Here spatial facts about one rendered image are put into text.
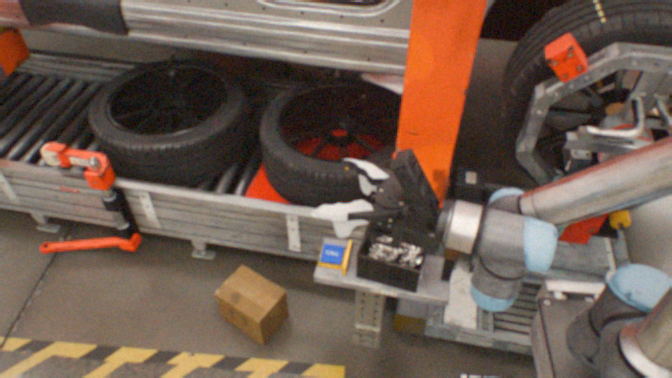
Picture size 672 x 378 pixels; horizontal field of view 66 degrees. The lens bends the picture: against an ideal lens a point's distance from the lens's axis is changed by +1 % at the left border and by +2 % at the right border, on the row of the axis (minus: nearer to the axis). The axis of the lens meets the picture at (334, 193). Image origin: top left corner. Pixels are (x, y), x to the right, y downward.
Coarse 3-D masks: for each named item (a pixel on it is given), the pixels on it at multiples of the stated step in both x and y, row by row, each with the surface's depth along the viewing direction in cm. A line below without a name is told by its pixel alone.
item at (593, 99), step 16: (592, 96) 153; (608, 96) 154; (624, 96) 151; (560, 112) 159; (576, 112) 158; (592, 112) 157; (544, 128) 183; (576, 128) 162; (656, 128) 174; (544, 144) 169; (560, 144) 182; (560, 160) 176; (592, 160) 179
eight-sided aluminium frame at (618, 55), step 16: (608, 48) 136; (624, 48) 133; (640, 48) 134; (656, 48) 133; (592, 64) 137; (608, 64) 134; (624, 64) 133; (640, 64) 132; (656, 64) 132; (576, 80) 139; (592, 80) 138; (544, 96) 144; (560, 96) 143; (528, 112) 154; (544, 112) 148; (528, 128) 153; (528, 144) 157; (528, 160) 160; (544, 160) 167; (544, 176) 164; (624, 208) 166
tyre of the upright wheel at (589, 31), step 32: (576, 0) 152; (608, 0) 144; (640, 0) 140; (544, 32) 153; (576, 32) 141; (608, 32) 136; (640, 32) 135; (512, 64) 164; (544, 64) 146; (512, 96) 156; (512, 128) 164
